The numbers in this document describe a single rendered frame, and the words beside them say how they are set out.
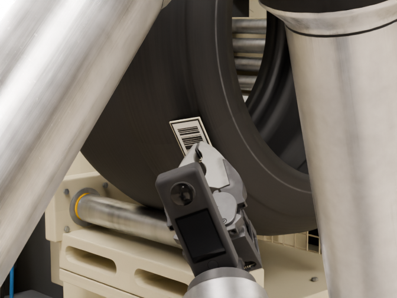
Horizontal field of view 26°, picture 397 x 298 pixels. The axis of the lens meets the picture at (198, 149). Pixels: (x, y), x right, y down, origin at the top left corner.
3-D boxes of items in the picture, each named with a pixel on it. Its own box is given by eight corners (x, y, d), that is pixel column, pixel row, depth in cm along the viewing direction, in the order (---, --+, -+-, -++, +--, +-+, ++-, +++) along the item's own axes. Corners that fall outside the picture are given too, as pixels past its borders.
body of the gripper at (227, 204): (195, 245, 99) (205, 334, 90) (166, 200, 93) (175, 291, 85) (257, 226, 98) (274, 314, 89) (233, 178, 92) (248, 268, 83)
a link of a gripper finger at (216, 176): (212, 169, 104) (221, 227, 97) (195, 136, 100) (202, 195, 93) (237, 161, 103) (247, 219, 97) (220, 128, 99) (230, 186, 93)
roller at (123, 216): (80, 187, 136) (99, 199, 139) (67, 213, 135) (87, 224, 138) (239, 225, 111) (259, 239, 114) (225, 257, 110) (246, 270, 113)
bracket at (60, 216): (44, 239, 135) (42, 178, 134) (223, 203, 163) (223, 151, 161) (57, 243, 133) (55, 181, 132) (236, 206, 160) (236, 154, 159)
